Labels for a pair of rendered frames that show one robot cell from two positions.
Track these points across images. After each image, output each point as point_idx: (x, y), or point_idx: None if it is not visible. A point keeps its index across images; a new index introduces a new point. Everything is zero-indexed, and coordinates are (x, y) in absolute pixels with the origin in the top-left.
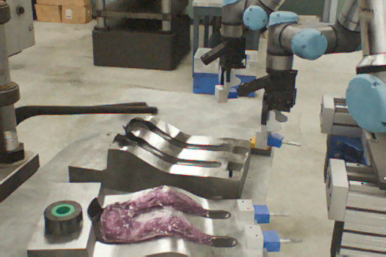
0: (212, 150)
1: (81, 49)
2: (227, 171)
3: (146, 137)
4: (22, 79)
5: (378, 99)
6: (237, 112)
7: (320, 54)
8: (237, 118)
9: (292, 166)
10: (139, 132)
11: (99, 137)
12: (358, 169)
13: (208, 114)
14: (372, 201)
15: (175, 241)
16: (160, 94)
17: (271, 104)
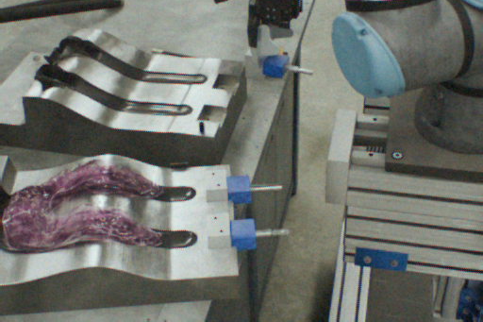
0: (183, 83)
1: None
2: (198, 122)
3: (83, 71)
4: None
5: (366, 56)
6: None
7: None
8: (244, 8)
9: None
10: (73, 62)
11: (23, 64)
12: (374, 127)
13: (200, 3)
14: (384, 180)
15: (102, 249)
16: None
17: (263, 15)
